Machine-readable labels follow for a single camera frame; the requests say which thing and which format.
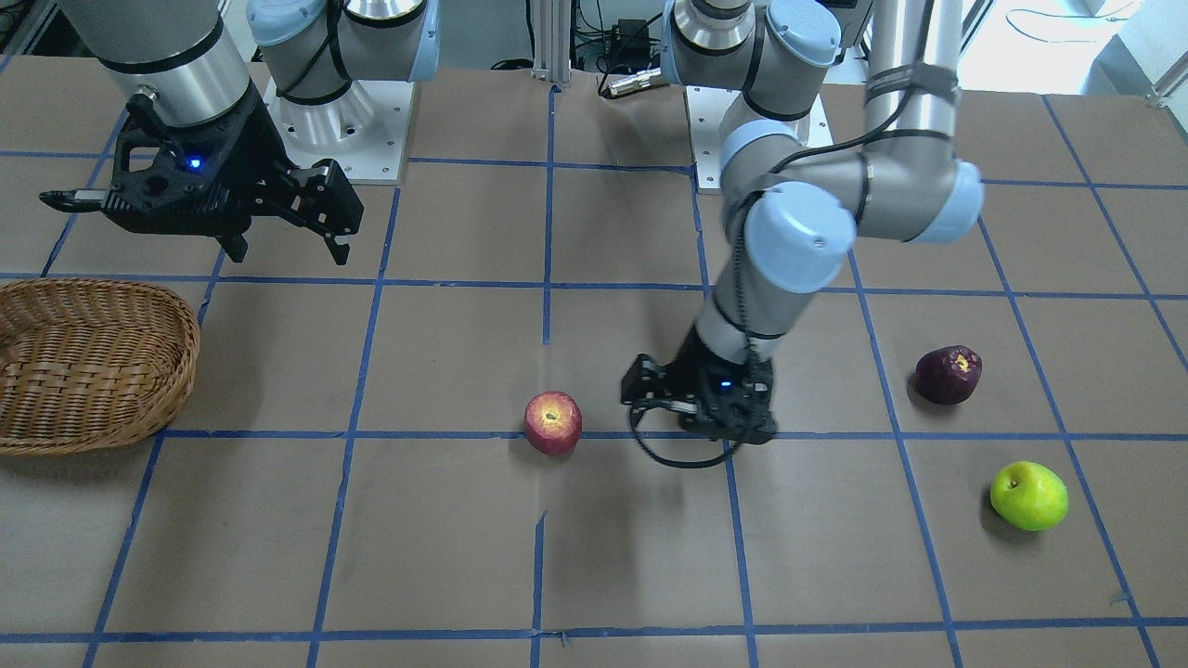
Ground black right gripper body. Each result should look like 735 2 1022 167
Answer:
100 86 305 261

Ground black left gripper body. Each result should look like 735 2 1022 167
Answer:
620 328 778 445

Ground dark red apple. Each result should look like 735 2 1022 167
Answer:
912 345 982 405

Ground green apple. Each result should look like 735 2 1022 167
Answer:
988 460 1070 532

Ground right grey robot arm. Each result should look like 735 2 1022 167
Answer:
42 1 440 265

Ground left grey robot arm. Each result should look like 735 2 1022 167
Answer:
621 1 985 445

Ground woven wicker basket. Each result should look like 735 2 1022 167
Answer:
1 277 200 456

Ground aluminium frame post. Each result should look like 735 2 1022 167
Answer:
529 0 573 89

